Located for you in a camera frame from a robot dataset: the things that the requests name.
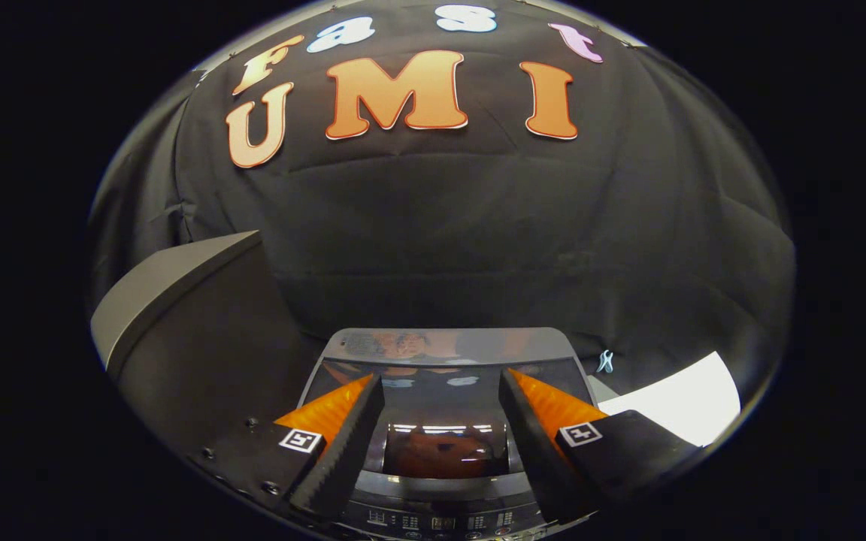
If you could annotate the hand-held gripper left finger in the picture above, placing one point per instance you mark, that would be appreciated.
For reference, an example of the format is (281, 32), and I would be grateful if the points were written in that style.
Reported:
(346, 451)

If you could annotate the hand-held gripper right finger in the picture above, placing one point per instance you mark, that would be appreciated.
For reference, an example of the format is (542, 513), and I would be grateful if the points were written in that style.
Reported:
(534, 451)

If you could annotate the dark glass washing machine lid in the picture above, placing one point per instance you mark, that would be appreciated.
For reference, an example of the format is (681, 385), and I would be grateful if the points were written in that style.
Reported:
(440, 398)

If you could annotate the grey washing machine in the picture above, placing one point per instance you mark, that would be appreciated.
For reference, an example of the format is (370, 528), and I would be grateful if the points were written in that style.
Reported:
(440, 520)

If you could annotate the pale blue clip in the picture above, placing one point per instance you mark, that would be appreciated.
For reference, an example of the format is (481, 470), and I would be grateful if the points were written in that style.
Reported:
(604, 361)

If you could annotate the grey side table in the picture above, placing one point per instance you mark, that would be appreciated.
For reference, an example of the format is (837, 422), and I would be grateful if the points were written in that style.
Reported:
(177, 274)

